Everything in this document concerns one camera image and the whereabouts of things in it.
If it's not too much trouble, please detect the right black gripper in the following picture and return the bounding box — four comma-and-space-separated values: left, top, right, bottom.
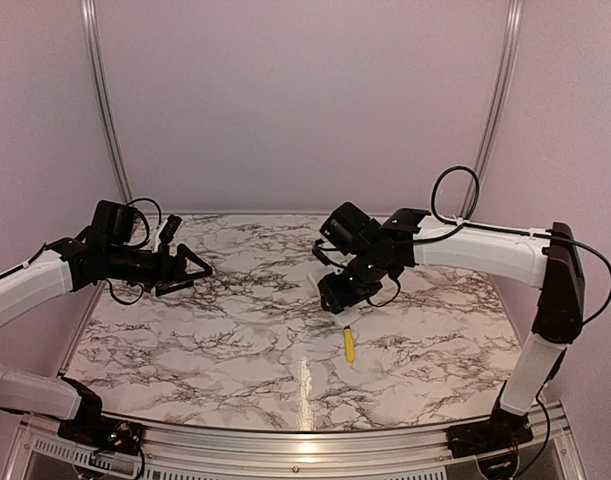
318, 250, 395, 314

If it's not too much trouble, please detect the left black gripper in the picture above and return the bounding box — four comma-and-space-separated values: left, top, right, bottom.
106, 242, 212, 296

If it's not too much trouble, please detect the white remote control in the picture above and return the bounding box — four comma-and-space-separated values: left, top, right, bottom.
306, 269, 360, 328

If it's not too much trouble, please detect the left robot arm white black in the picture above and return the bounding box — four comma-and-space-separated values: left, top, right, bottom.
0, 200, 213, 449

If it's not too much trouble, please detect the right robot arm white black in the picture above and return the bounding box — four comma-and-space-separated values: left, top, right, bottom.
307, 202, 585, 448

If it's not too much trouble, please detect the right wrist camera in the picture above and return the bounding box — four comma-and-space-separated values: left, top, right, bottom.
311, 239, 346, 269

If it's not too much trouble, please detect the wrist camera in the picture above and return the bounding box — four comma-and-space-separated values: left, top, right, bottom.
311, 239, 346, 269
153, 214, 182, 251

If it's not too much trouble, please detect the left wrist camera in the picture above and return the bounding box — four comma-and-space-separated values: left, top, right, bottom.
153, 214, 182, 251

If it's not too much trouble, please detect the yellow handled screwdriver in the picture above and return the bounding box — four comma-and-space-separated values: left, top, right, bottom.
343, 326, 357, 364

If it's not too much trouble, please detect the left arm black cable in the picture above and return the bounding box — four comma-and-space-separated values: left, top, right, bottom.
107, 197, 166, 306

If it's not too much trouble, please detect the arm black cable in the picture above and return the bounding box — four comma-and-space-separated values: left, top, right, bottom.
429, 166, 611, 326
107, 197, 166, 306

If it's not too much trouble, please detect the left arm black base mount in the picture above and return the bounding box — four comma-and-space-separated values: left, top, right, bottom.
58, 416, 145, 456

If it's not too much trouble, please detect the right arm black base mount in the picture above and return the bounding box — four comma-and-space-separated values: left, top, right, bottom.
446, 420, 534, 458

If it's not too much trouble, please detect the front aluminium rail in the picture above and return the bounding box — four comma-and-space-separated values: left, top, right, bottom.
2, 402, 587, 479

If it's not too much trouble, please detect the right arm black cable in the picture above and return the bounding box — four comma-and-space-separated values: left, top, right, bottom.
429, 166, 611, 326

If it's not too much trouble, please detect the left aluminium frame post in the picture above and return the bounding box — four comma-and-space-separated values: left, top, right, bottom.
80, 0, 133, 203

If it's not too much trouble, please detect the aluminium frame post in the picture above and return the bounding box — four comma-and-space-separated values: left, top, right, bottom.
472, 0, 524, 194
80, 0, 133, 203

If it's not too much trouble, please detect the right aluminium frame post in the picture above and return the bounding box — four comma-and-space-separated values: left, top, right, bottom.
472, 0, 524, 194

